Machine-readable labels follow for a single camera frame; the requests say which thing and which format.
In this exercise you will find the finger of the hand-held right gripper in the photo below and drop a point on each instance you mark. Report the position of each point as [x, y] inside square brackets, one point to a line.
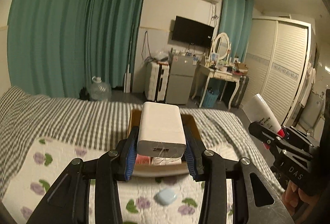
[264, 135]
[301, 140]

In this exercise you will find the white oval mirror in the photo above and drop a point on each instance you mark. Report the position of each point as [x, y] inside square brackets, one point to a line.
[221, 44]

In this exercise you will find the white floral quilt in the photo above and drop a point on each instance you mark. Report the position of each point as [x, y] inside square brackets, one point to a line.
[77, 177]

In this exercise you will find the white power adapter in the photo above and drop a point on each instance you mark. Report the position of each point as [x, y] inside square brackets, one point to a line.
[161, 128]

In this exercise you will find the clear water jug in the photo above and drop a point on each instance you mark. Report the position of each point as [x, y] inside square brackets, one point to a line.
[100, 90]

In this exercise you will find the small photo frame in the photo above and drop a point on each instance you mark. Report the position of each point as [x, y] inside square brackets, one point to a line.
[214, 57]

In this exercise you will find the white suitcase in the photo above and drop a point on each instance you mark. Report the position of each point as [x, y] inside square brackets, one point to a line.
[154, 82]

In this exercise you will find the dark suitcase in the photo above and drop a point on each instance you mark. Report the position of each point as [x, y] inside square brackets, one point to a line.
[241, 92]

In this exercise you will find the blue laundry basket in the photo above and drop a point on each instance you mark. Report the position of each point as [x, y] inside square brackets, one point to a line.
[210, 99]

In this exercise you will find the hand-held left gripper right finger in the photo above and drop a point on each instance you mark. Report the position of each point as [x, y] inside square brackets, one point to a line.
[190, 162]

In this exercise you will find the white dressing table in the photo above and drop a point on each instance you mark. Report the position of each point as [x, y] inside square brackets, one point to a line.
[221, 75]

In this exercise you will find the black wall television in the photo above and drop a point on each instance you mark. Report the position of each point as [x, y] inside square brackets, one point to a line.
[192, 32]

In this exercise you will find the person's right hand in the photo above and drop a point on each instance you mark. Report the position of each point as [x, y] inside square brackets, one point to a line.
[294, 195]

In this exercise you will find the white louvered wardrobe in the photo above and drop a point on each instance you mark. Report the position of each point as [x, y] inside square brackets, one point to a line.
[283, 72]

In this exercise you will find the narrow teal curtain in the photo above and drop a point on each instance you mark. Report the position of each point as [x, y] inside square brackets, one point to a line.
[234, 23]

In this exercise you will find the hanging white towel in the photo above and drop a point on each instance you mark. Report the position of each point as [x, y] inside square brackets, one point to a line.
[308, 87]

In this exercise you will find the brown cardboard box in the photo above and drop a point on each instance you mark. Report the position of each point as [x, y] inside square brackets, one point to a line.
[159, 171]

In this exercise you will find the white tube with red cap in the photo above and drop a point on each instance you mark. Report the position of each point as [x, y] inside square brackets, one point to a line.
[260, 110]

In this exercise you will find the clear plastic bag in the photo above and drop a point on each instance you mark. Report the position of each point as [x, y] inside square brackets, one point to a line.
[159, 56]

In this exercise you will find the light blue small case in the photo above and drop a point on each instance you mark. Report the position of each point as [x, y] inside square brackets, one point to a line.
[165, 197]

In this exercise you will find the pink patterned pouch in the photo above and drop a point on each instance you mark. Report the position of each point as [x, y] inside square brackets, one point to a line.
[143, 159]

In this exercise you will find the wide teal curtain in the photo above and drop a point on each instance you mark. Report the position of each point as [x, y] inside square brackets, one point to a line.
[64, 28]

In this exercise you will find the grey small fridge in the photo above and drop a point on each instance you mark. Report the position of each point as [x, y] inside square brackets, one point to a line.
[180, 79]

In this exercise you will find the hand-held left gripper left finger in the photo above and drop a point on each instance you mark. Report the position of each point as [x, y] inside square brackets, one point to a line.
[130, 162]

